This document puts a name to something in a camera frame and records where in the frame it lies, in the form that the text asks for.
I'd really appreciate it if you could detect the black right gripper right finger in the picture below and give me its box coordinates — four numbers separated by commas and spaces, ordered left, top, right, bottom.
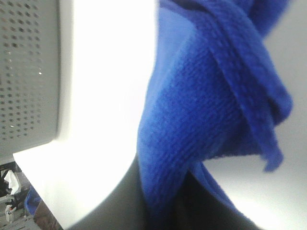
165, 165, 259, 230

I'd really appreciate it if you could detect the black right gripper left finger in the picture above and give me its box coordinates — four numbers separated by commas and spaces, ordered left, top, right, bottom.
69, 157, 149, 230

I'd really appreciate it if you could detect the blue towel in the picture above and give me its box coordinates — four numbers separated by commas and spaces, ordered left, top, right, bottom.
137, 0, 292, 224

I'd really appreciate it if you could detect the blue object below table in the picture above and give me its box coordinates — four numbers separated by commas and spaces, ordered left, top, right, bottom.
24, 187, 41, 215

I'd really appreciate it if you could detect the white crumpled cloth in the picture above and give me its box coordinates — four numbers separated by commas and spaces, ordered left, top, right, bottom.
4, 170, 21, 195

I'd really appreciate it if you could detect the grey perforated plastic basket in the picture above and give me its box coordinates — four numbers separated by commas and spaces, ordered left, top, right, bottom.
0, 0, 59, 164

